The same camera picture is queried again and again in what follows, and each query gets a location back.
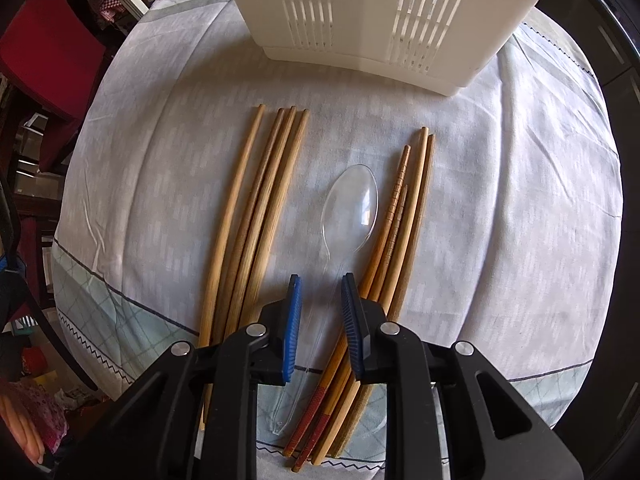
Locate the white plastic utensil basket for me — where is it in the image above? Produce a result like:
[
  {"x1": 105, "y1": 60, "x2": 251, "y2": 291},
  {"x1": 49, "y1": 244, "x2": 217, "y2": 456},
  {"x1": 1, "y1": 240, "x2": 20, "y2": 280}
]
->
[{"x1": 234, "y1": 0, "x2": 538, "y2": 96}]

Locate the red chair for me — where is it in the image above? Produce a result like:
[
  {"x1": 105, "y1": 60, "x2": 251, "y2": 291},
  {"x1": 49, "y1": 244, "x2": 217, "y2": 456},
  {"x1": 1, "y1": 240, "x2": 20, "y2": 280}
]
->
[{"x1": 1, "y1": 0, "x2": 106, "y2": 119}]

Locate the grey green patterned tablecloth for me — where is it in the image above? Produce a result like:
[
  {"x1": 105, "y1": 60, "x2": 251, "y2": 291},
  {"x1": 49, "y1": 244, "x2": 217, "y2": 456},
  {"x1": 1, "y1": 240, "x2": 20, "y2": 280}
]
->
[{"x1": 52, "y1": 0, "x2": 623, "y2": 479}]

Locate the clear plastic spoon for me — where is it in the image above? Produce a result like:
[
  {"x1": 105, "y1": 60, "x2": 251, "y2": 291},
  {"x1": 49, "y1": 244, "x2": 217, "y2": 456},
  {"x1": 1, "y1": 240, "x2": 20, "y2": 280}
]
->
[{"x1": 260, "y1": 164, "x2": 378, "y2": 445}]

